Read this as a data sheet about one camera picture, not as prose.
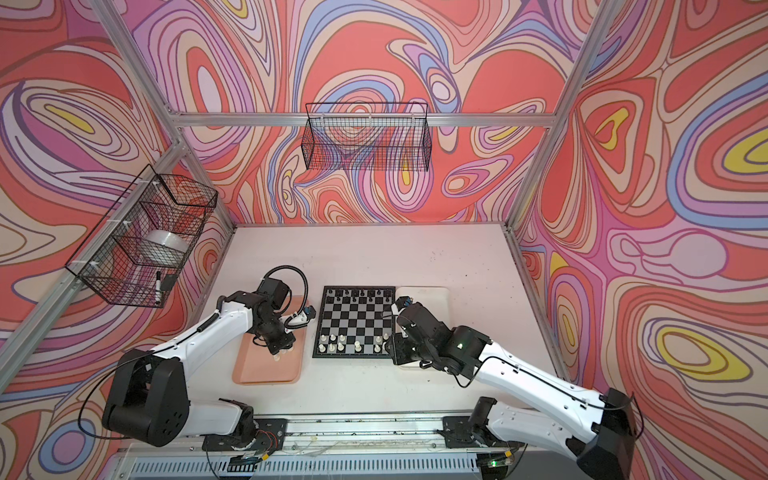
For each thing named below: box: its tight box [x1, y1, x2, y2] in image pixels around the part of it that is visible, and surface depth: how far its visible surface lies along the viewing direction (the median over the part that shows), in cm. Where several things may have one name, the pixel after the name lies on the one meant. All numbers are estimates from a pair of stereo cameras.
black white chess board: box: [312, 285, 396, 359], surface depth 93 cm
